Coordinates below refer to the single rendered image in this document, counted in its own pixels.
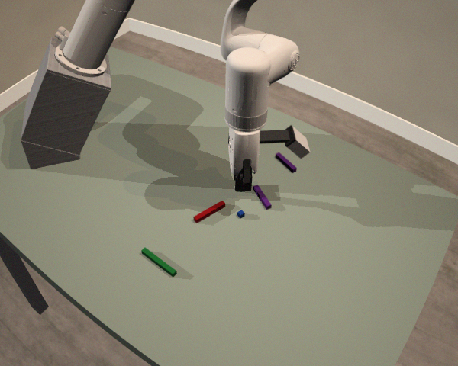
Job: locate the purple rod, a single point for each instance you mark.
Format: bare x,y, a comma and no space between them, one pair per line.
262,197
286,162

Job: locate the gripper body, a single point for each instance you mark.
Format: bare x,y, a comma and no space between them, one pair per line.
243,144

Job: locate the red rod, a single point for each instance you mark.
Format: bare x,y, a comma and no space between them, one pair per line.
209,211

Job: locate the green rod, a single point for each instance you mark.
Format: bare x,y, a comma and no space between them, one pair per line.
171,271

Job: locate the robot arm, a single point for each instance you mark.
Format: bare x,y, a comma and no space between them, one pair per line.
249,71

